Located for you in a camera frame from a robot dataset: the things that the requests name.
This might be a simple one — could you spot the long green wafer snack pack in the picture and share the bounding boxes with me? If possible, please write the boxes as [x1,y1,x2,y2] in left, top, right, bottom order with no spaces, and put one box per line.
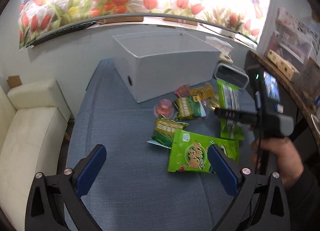
[217,80,244,141]

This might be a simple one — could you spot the large bright green snack bag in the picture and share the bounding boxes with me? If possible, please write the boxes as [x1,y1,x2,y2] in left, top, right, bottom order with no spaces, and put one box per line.
[168,130,239,172]

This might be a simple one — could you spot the green peas garlic snack bag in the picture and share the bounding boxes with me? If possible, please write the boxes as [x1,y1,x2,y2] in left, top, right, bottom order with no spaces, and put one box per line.
[147,118,189,149]

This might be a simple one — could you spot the black right sleeve forearm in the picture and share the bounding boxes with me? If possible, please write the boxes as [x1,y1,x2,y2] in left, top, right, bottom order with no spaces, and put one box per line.
[286,167,319,230]

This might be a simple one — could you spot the person's right hand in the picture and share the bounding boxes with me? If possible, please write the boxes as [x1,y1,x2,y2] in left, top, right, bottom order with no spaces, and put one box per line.
[251,137,304,189]

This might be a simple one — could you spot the grey white bluetooth speaker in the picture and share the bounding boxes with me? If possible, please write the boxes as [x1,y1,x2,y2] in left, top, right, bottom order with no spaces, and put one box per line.
[214,62,249,89]

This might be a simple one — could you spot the orange yellow jelly cup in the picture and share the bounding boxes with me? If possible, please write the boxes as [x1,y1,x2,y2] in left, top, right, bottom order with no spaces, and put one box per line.
[189,83,214,102]

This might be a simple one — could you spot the small yellow patterned box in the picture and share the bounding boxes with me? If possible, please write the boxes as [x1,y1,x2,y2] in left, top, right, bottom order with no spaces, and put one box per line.
[267,50,300,81]

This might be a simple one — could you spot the pink jelly cup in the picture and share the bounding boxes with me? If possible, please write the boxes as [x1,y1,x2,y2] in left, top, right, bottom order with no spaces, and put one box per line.
[174,84,191,98]

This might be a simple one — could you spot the red jelly cup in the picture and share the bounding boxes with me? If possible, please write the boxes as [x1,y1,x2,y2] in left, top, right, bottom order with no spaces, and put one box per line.
[153,98,177,119]

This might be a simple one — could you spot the blue fabric table cover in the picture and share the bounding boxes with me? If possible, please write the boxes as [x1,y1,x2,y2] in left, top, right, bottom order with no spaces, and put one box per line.
[67,59,232,230]

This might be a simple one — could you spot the clear plastic drawer organizer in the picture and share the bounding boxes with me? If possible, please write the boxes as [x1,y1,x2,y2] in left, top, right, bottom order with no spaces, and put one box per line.
[257,7,319,71]

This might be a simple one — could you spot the cream leather sofa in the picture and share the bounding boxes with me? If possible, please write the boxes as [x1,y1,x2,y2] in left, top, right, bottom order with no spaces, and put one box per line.
[1,80,71,230]

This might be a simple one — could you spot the white cardboard storage box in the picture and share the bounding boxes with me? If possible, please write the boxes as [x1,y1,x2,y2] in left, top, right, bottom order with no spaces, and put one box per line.
[113,31,220,103]

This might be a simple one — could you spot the brown cardboard piece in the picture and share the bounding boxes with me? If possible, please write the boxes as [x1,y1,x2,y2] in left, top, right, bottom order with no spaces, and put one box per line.
[7,75,22,89]

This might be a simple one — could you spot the grey wall ledge rail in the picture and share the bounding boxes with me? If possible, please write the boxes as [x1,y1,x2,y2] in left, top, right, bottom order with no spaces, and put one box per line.
[25,13,258,50]

